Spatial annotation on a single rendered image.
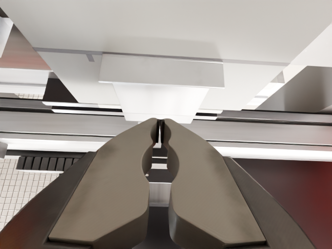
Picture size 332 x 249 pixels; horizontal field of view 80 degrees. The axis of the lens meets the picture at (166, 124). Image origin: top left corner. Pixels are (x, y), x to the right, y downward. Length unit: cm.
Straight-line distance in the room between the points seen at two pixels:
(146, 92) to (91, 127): 32
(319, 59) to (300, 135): 22
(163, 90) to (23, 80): 18
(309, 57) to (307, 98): 28
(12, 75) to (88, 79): 12
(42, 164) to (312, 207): 89
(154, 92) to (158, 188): 10
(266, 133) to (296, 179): 38
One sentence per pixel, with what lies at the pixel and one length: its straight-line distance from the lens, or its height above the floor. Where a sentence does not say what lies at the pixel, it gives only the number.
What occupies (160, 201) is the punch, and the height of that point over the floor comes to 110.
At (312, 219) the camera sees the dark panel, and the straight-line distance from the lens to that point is 91.
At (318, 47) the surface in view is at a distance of 40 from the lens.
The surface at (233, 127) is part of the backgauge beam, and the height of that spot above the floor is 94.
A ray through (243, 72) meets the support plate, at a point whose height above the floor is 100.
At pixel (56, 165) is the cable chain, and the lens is 66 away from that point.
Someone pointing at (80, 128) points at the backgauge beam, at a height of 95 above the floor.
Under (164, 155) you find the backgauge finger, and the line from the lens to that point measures 40.
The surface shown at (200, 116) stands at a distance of 25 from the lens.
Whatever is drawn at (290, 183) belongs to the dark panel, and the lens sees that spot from 87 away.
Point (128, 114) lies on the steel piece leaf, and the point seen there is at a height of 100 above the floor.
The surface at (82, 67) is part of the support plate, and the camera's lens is 17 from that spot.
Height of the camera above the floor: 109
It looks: 19 degrees down
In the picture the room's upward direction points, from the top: 178 degrees counter-clockwise
